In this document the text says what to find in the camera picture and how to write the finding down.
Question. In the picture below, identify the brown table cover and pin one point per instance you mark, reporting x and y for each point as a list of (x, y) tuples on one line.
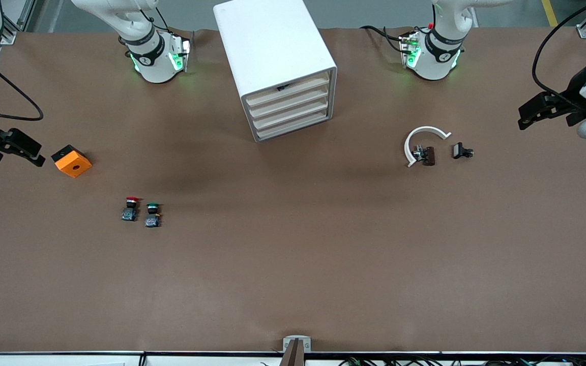
[(293, 244)]

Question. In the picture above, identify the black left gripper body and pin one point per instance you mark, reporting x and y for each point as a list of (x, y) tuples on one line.
[(571, 97)]

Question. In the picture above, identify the white curved plastic part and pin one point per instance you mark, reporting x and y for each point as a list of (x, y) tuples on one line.
[(415, 137)]

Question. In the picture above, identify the green push button switch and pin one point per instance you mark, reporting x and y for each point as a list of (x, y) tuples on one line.
[(152, 216)]

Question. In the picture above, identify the orange box with hole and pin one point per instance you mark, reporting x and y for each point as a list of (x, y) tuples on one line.
[(71, 161)]

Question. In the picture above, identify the beige cabinet drawer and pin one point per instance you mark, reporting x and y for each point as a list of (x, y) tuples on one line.
[(293, 116), (295, 127), (288, 91), (290, 104)]

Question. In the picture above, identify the white drawer cabinet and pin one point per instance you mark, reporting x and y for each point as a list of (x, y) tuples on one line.
[(267, 46)]

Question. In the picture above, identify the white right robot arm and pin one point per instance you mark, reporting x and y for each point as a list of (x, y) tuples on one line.
[(153, 58)]

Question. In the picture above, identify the small black plastic part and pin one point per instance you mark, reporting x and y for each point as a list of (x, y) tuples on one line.
[(461, 151)]

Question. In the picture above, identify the grey metal bracket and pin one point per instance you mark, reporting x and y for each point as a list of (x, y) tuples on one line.
[(296, 345)]

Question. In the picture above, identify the red push button switch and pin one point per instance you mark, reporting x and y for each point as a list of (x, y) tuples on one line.
[(130, 209)]

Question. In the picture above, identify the brown block connector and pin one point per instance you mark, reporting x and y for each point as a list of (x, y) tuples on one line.
[(428, 155)]

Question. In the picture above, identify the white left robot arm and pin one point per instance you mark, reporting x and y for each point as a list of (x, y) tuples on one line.
[(438, 56)]

